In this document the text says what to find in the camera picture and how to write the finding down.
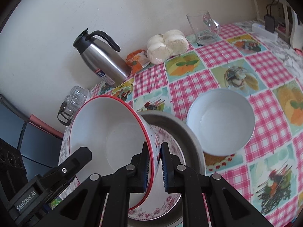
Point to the red rimmed patterned bowl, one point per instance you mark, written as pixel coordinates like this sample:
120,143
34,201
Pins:
114,132

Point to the clear drinking glass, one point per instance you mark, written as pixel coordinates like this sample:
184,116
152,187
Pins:
73,104
79,92

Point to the stainless steel thermos jug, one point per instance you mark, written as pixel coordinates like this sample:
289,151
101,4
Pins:
100,53

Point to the floral pink rimmed plate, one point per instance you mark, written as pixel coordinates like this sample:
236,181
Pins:
159,202

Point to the bag of white buns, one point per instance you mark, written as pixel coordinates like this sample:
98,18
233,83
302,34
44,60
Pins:
161,47

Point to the white power strip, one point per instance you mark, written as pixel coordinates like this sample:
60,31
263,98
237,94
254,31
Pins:
260,29

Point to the white round bowl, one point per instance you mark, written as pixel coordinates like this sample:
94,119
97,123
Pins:
222,120

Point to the white chair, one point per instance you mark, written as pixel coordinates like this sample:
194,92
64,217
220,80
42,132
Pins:
293,25

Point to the glass teapot brown handle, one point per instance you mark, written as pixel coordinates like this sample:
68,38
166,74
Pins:
66,114

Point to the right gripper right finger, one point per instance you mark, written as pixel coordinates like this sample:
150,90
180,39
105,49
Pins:
207,200

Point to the orange snack packet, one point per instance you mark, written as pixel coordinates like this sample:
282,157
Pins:
137,60

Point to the checkered fruit pattern tablecloth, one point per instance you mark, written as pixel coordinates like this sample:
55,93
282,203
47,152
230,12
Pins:
268,169

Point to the white round tray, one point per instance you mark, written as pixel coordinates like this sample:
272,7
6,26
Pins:
85,99

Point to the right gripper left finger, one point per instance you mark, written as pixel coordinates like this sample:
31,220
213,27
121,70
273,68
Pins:
103,200

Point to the black power adapter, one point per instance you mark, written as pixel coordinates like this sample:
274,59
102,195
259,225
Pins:
270,23

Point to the grey metal round tray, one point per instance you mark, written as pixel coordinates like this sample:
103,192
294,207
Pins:
192,151

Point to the clear glass mug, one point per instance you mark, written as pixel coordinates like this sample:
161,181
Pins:
204,27

